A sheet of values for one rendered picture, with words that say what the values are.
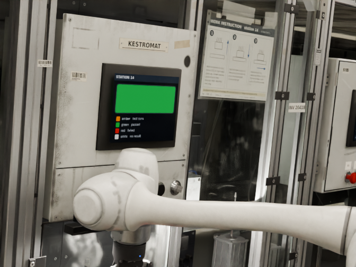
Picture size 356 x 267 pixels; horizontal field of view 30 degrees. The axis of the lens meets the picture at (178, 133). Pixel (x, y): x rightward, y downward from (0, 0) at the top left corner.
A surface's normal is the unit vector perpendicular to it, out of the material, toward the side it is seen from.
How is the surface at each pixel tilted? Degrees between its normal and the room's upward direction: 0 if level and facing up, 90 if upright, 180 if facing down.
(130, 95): 90
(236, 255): 90
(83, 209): 90
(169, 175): 90
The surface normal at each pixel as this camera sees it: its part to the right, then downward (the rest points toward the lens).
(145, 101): 0.71, 0.15
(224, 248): -0.69, 0.02
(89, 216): -0.50, -0.01
